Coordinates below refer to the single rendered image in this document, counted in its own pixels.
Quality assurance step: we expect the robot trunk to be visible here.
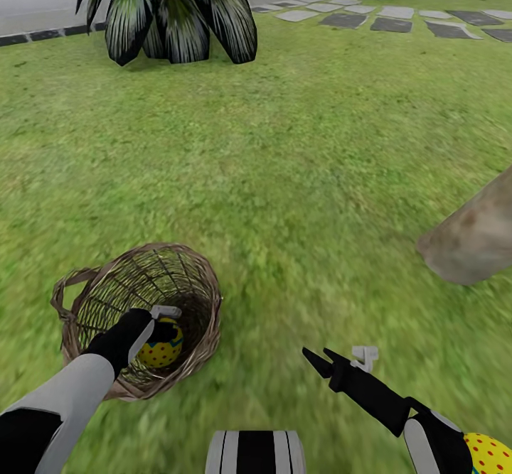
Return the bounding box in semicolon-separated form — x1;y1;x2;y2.
205;431;307;474

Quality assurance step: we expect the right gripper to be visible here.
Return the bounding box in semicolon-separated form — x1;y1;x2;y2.
302;347;387;416

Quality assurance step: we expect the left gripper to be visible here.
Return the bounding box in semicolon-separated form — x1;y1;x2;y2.
147;321;178;343

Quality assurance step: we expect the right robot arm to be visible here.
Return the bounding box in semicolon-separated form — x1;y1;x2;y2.
302;345;473;474

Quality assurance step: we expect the easter egg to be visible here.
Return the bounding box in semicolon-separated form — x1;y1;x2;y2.
135;317;185;370
464;432;512;474

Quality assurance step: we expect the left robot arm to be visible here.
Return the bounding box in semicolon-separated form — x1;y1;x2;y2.
0;303;183;474

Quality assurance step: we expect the wicker basket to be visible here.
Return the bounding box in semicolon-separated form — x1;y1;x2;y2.
49;242;223;402

